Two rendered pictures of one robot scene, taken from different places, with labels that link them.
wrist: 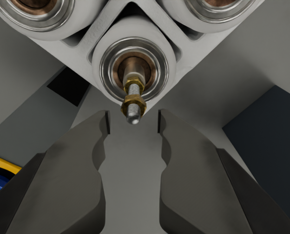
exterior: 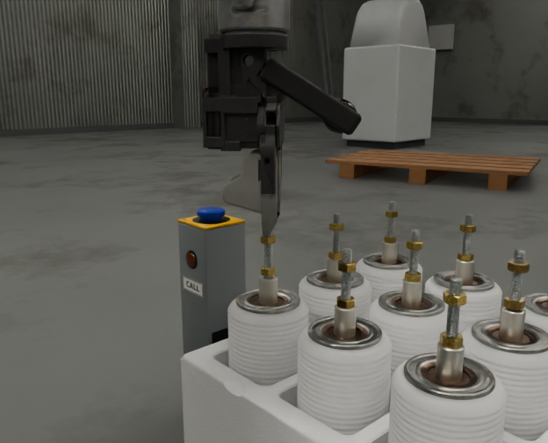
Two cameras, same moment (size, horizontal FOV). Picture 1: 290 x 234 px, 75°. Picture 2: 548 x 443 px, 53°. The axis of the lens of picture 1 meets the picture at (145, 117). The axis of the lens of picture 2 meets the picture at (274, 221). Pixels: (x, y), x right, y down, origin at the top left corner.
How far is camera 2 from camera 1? 0.60 m
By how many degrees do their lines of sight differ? 78
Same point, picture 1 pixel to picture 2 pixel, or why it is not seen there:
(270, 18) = not seen: outside the picture
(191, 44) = (275, 392)
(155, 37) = (298, 311)
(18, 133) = (234, 250)
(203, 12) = (317, 324)
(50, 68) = not seen: hidden behind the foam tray
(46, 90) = not seen: hidden behind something
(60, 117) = (219, 298)
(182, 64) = (250, 386)
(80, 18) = (314, 291)
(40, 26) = (310, 277)
